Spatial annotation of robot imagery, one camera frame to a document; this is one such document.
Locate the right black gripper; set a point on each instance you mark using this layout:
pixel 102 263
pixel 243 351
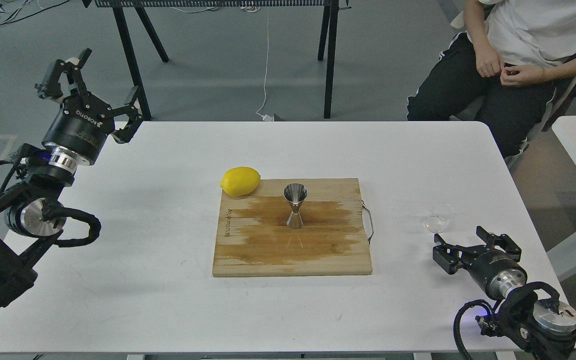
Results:
pixel 496 271

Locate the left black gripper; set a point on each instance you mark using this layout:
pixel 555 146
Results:
pixel 78 131

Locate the clear glass measuring cup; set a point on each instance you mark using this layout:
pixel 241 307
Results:
pixel 439 218

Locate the steel double jigger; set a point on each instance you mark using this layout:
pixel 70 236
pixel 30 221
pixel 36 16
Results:
pixel 295 194

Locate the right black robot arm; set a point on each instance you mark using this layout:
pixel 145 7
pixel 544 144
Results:
pixel 530 314

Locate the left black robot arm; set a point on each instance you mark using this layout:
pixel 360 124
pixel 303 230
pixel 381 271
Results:
pixel 32 178

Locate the person left hand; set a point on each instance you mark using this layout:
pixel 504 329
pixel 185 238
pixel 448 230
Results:
pixel 522 75

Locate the person right hand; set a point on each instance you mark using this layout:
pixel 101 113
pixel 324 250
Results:
pixel 488 62

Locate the yellow lemon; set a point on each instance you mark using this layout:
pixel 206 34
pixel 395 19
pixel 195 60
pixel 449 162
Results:
pixel 240 181

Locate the seated person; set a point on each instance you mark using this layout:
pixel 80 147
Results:
pixel 524 32

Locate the wooden cutting board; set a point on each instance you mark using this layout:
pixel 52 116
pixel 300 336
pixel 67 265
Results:
pixel 253 239

